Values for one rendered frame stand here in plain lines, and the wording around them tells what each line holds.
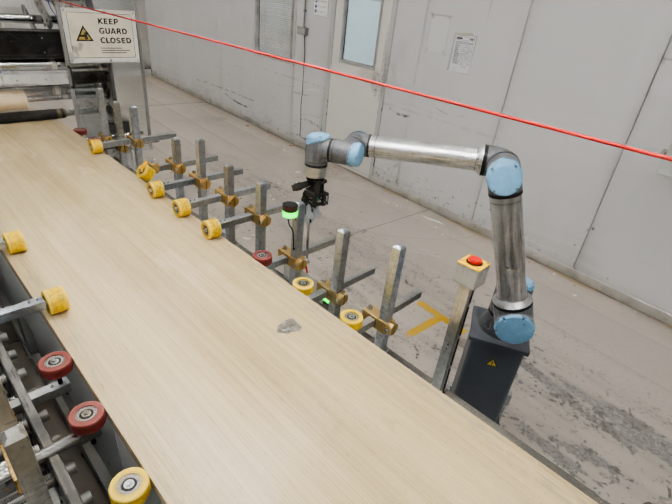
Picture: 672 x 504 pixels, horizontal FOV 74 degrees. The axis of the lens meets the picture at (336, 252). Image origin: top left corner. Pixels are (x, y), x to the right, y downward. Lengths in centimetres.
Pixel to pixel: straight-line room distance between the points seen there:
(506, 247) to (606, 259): 237
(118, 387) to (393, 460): 73
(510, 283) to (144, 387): 129
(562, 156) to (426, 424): 307
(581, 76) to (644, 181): 88
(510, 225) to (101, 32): 297
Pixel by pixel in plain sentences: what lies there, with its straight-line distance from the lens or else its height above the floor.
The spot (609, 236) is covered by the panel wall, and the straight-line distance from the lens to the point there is 401.
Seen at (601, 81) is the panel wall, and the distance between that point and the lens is 391.
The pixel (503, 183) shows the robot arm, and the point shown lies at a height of 135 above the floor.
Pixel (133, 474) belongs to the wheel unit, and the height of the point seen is 90.
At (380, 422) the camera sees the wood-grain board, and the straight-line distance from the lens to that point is 125.
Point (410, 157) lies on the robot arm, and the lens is 180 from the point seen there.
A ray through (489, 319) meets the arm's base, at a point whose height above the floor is 66.
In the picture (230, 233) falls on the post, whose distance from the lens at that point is 229.
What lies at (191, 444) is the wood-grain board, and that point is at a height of 90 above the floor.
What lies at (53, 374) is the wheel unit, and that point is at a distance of 145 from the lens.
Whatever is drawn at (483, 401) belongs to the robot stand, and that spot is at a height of 25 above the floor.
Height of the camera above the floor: 185
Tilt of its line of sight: 30 degrees down
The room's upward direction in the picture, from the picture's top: 6 degrees clockwise
